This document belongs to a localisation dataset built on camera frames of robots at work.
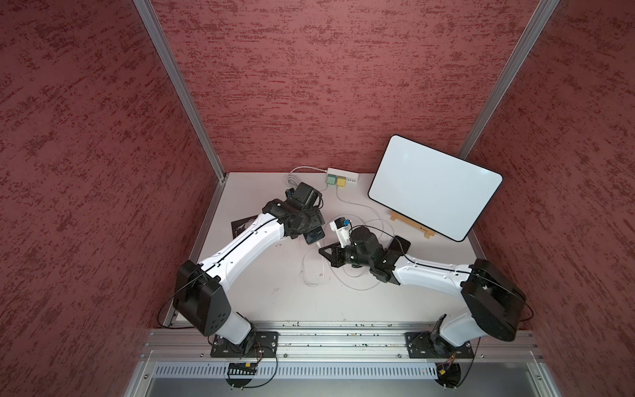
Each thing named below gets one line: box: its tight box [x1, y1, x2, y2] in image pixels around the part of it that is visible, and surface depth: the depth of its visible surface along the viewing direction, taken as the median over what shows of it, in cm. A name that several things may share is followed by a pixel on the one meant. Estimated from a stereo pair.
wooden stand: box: [390, 210, 437, 240], surface depth 102 cm
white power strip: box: [325, 167, 359, 188], surface depth 120 cm
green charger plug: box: [326, 173, 338, 186], surface depth 120 cm
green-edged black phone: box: [387, 234, 411, 256], surface depth 100 cm
